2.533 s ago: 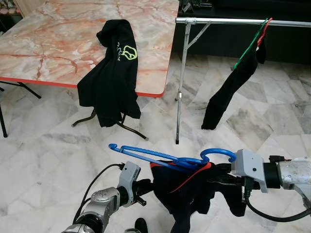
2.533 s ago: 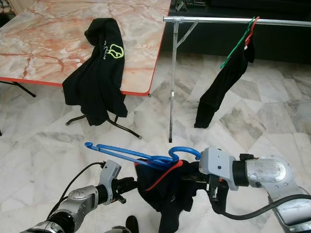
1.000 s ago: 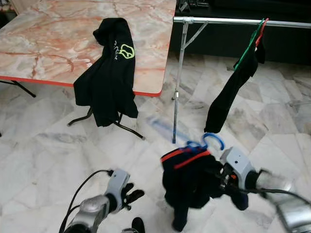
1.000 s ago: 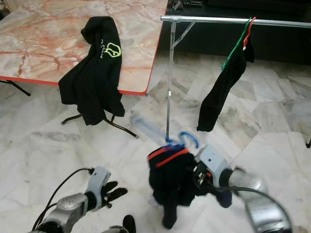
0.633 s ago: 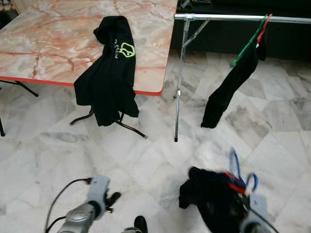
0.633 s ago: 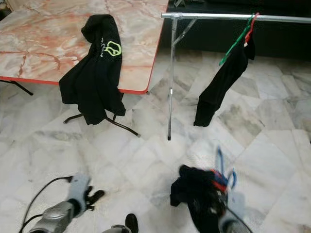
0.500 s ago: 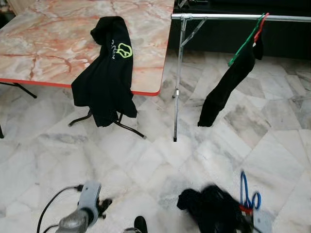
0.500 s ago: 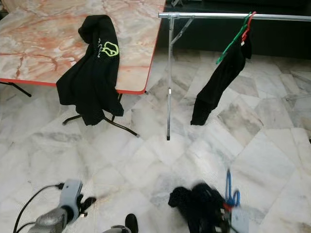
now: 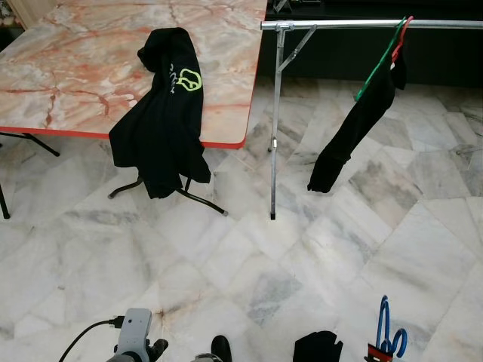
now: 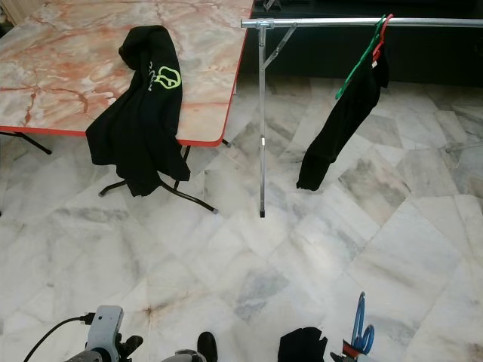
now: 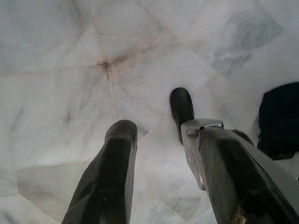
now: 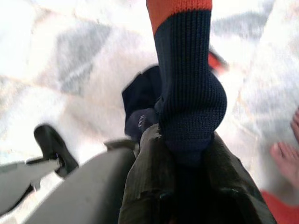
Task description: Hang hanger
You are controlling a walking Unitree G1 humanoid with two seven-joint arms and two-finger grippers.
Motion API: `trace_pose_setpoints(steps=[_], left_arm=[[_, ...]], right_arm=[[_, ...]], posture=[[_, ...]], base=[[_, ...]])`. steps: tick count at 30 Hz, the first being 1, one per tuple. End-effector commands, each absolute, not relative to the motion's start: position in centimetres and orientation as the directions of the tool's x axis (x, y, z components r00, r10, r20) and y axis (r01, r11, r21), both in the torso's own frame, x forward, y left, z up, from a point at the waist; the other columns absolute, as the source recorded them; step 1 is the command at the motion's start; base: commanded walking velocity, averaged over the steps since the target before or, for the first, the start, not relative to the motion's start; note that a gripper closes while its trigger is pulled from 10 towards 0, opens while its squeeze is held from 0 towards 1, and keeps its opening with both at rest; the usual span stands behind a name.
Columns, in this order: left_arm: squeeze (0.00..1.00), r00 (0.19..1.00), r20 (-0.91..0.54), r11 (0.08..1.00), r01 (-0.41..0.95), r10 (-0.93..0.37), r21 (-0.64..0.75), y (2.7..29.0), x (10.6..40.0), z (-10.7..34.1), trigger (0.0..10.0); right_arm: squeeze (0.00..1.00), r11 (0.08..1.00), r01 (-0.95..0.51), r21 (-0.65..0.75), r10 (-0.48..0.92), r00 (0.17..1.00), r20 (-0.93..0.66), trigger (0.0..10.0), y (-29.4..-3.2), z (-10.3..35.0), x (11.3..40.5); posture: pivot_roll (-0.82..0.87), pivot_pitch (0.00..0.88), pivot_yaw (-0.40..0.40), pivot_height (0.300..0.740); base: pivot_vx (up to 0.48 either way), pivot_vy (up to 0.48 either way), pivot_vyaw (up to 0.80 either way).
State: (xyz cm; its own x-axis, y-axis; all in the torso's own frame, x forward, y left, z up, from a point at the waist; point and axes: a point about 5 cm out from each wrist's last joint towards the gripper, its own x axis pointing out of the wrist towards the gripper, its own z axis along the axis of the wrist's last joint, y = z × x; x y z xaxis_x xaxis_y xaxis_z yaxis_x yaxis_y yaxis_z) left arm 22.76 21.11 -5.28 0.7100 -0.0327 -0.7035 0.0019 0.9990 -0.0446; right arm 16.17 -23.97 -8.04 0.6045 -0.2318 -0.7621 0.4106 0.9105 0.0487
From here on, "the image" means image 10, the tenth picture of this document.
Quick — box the silver metal clothes rack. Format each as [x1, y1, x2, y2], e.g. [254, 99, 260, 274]
[241, 15, 483, 218]

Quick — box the black TV cabinet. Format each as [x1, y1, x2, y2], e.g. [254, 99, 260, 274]
[234, 0, 483, 85]

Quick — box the black t-shirt green logo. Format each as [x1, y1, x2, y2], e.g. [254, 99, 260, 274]
[85, 25, 192, 197]

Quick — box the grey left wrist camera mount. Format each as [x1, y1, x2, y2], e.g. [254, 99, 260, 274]
[94, 305, 125, 355]

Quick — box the marble pattern folding table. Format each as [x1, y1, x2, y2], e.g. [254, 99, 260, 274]
[0, 0, 255, 146]

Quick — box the beige wooden cabinet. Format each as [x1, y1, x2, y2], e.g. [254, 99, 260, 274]
[0, 0, 31, 23]

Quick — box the black metal table leg frame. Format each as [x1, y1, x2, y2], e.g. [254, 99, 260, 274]
[0, 130, 218, 214]

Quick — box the red hanger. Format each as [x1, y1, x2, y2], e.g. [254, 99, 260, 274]
[372, 13, 395, 65]

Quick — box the plain black garment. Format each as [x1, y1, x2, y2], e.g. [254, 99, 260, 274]
[296, 41, 391, 192]

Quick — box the blue hanger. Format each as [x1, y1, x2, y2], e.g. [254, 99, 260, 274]
[351, 292, 377, 355]

